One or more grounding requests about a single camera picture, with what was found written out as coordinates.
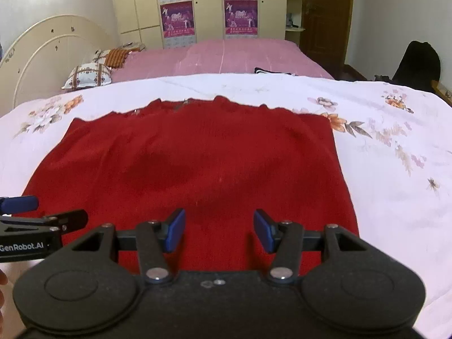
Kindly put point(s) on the red sequined sweater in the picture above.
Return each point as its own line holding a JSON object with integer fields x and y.
{"x": 194, "y": 155}

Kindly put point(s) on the black and white cloth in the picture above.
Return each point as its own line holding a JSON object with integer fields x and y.
{"x": 273, "y": 71}

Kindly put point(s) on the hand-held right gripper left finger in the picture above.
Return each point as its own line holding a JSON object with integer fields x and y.
{"x": 175, "y": 231}

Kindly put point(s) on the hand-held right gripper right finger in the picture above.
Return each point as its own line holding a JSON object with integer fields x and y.
{"x": 265, "y": 232}

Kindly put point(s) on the large checked pillow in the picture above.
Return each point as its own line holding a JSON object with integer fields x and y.
{"x": 88, "y": 76}

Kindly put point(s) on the cream round headboard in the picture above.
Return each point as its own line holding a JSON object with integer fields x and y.
{"x": 42, "y": 53}

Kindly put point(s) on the orange striped pillow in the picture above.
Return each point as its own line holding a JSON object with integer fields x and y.
{"x": 118, "y": 58}

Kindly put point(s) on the person's left hand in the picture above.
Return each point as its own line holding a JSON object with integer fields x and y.
{"x": 2, "y": 277}

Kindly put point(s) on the cream shelf unit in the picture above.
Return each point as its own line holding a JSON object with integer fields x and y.
{"x": 295, "y": 14}

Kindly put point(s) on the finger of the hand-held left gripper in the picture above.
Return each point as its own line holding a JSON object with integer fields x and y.
{"x": 21, "y": 204}
{"x": 70, "y": 220}

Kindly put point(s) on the cream wardrobe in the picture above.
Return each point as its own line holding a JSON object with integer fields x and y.
{"x": 208, "y": 3}

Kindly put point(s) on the pink bed sheet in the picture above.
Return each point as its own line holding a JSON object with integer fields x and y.
{"x": 229, "y": 56}

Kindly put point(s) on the white floral blanket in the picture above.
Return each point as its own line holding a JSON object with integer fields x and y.
{"x": 388, "y": 183}

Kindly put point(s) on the brown wooden door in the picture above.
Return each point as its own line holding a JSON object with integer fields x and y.
{"x": 326, "y": 21}

